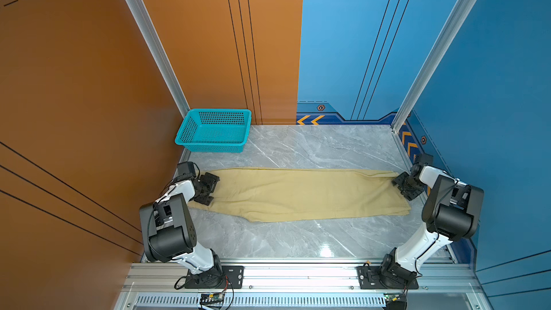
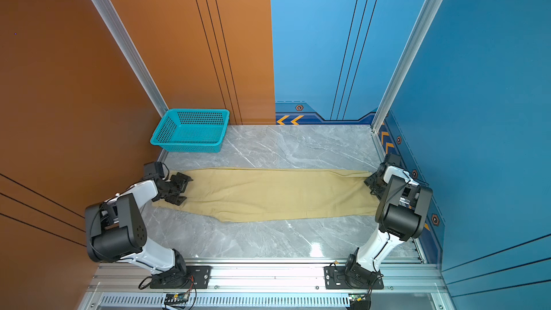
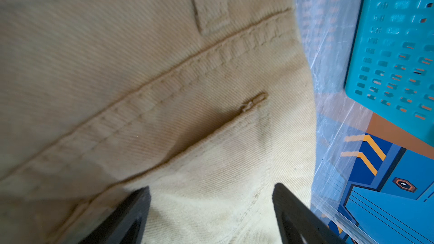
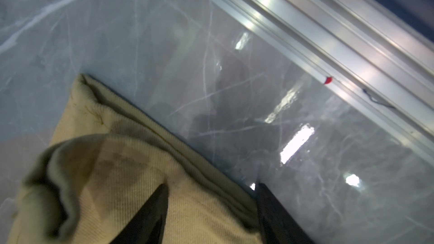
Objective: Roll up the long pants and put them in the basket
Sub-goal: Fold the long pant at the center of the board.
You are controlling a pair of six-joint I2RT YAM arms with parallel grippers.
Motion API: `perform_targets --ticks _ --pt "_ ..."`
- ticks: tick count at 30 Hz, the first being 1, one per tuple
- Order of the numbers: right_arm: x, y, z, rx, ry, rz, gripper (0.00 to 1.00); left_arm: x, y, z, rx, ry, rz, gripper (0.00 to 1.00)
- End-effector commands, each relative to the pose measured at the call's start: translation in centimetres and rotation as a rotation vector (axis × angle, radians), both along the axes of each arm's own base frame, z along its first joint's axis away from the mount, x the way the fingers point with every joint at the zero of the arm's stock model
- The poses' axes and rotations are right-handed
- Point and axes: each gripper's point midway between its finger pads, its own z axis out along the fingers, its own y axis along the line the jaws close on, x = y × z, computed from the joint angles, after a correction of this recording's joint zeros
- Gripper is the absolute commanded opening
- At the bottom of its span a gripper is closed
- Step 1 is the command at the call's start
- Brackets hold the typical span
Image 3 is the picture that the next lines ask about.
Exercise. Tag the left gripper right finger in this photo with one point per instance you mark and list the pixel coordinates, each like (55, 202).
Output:
(297, 224)

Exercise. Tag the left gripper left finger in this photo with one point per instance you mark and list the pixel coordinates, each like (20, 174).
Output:
(126, 224)

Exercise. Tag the khaki long pants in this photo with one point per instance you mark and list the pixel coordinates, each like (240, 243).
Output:
(207, 103)

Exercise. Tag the teal plastic basket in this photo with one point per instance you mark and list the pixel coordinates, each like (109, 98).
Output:
(391, 67)

